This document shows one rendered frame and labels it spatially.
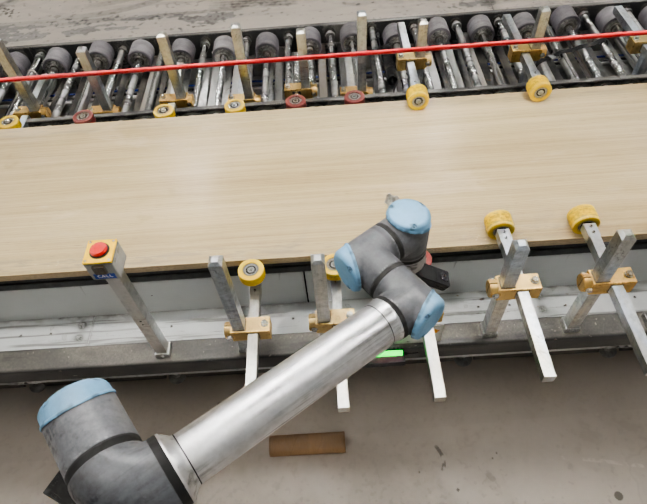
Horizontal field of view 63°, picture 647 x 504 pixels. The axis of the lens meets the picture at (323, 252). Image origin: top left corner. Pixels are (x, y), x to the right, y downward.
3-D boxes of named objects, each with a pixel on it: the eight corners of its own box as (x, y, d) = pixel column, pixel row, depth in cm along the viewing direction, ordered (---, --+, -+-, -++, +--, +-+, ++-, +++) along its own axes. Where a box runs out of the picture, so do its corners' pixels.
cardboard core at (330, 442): (345, 449, 205) (268, 453, 206) (346, 455, 212) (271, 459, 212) (344, 428, 210) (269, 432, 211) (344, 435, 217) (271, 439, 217)
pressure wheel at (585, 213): (597, 213, 152) (569, 224, 155) (603, 227, 157) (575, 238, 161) (590, 198, 155) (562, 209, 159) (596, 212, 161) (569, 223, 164)
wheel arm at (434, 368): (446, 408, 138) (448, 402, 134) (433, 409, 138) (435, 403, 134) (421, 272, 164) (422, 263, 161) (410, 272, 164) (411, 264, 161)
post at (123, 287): (170, 357, 165) (117, 274, 129) (155, 358, 165) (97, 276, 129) (172, 344, 167) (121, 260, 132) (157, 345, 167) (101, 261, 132)
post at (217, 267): (253, 354, 166) (221, 264, 128) (242, 354, 166) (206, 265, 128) (253, 344, 168) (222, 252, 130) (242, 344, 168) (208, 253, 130)
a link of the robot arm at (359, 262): (365, 282, 97) (414, 247, 101) (326, 245, 103) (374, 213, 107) (365, 309, 105) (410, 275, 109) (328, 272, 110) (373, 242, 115)
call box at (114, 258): (122, 280, 129) (110, 261, 122) (94, 282, 129) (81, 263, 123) (128, 257, 133) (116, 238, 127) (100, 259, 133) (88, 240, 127)
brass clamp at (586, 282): (631, 294, 144) (639, 283, 140) (581, 297, 144) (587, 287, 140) (622, 275, 147) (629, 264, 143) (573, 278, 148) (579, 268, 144)
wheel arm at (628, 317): (658, 375, 129) (664, 369, 126) (643, 376, 129) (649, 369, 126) (587, 220, 159) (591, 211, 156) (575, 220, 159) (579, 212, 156)
